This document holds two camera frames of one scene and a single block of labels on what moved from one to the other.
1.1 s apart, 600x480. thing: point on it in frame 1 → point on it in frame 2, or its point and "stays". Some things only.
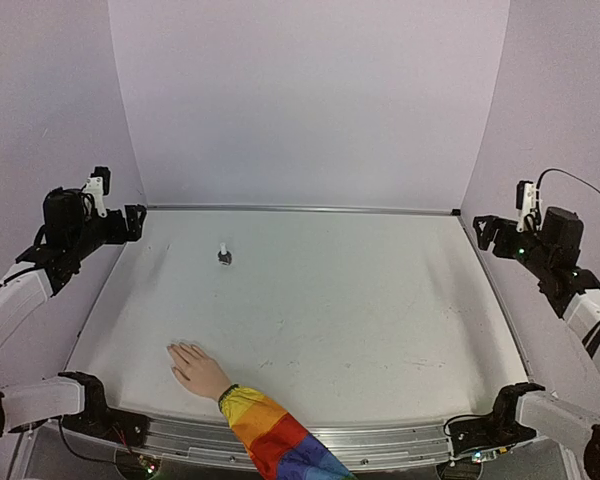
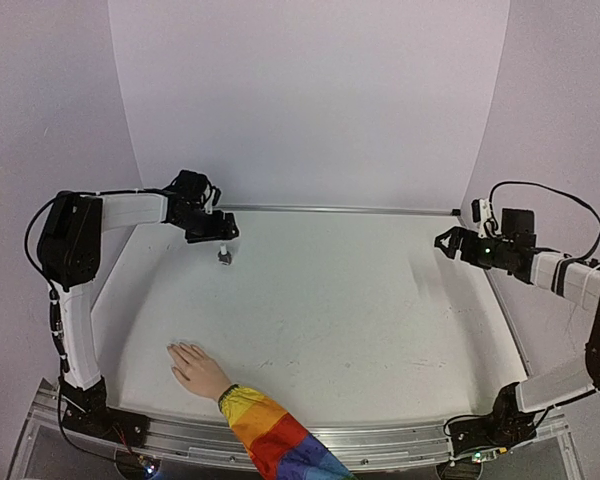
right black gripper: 496,233 → 464,246
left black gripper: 120,234 → 219,233
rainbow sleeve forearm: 280,446 stays
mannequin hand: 197,371 stays
